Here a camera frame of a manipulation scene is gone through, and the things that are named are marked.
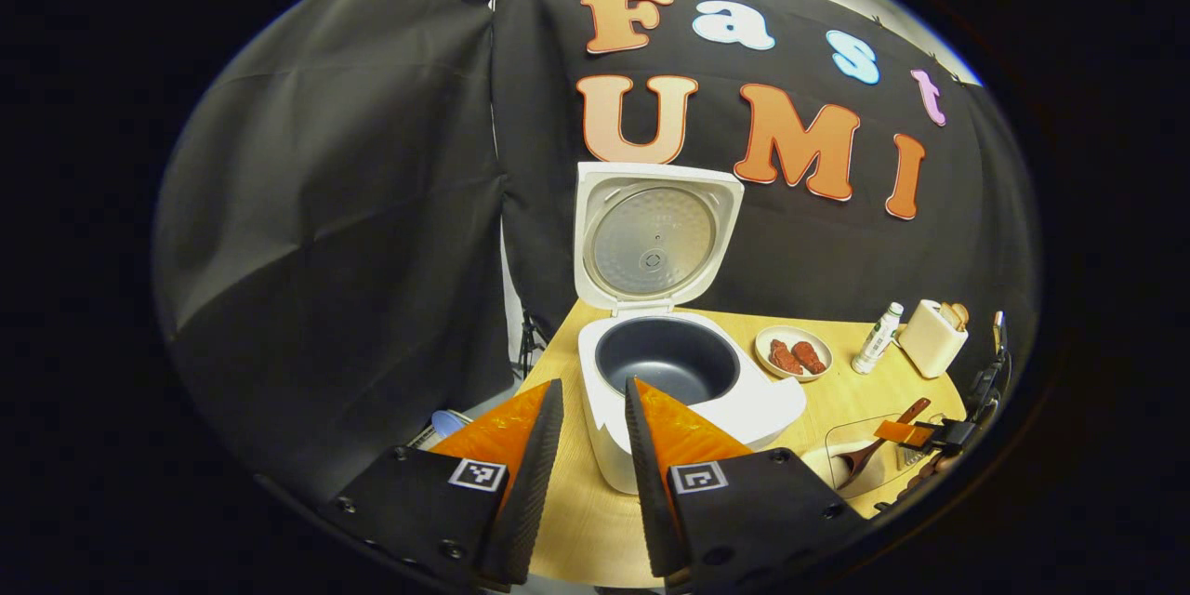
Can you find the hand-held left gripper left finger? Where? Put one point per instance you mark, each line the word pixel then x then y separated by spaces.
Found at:
pixel 535 493

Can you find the black tripod stand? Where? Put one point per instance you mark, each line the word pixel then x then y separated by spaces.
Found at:
pixel 530 344

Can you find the white chopstick holder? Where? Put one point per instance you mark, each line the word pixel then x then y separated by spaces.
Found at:
pixel 930 344

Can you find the grey ribbed device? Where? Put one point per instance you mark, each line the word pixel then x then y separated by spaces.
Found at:
pixel 426 437

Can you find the red meat piece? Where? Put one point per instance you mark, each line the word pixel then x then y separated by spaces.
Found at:
pixel 809 357
pixel 784 358

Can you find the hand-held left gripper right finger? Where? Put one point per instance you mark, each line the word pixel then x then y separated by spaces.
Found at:
pixel 651 502

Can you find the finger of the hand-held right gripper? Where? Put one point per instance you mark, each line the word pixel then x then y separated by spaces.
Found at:
pixel 904 433

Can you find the blue round cap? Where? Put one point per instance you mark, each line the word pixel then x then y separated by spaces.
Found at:
pixel 451 422

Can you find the white round plate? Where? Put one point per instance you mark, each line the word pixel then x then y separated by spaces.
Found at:
pixel 790 333

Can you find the clear plastic container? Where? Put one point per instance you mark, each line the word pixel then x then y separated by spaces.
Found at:
pixel 855 432

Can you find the brown wooden spoon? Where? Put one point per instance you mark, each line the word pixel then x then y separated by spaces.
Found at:
pixel 869 456

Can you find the white rice cooker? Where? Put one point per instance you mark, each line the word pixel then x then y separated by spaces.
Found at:
pixel 744 409

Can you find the white bottle with green label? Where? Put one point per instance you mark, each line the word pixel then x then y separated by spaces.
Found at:
pixel 877 339

